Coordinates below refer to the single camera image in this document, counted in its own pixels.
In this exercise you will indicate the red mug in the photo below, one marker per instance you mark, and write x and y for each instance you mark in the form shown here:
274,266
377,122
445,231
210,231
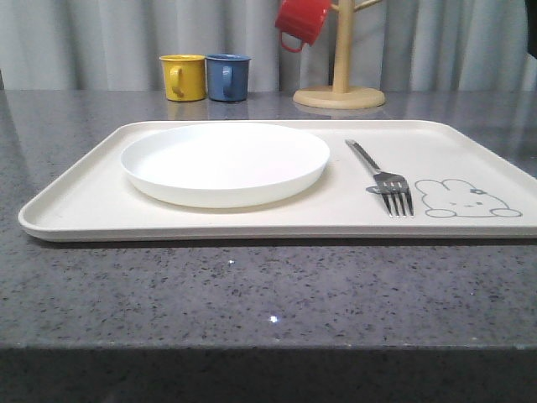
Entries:
301,19

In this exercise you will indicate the silver metal fork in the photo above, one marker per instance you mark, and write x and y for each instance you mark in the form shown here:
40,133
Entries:
393,188

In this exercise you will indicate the white round plate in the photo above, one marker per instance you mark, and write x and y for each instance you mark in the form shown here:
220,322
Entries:
225,165

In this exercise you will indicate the cream rabbit serving tray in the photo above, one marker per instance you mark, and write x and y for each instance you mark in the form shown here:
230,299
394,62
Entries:
459,189

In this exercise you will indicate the dark robot arm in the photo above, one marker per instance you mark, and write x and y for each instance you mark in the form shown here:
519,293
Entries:
531,13

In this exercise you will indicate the blue mug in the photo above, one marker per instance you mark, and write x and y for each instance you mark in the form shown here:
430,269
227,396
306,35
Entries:
227,77

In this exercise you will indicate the wooden mug tree stand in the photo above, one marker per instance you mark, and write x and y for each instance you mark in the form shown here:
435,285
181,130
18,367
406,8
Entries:
341,94

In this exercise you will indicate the yellow mug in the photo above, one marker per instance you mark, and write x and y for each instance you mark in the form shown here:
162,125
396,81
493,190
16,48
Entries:
184,77

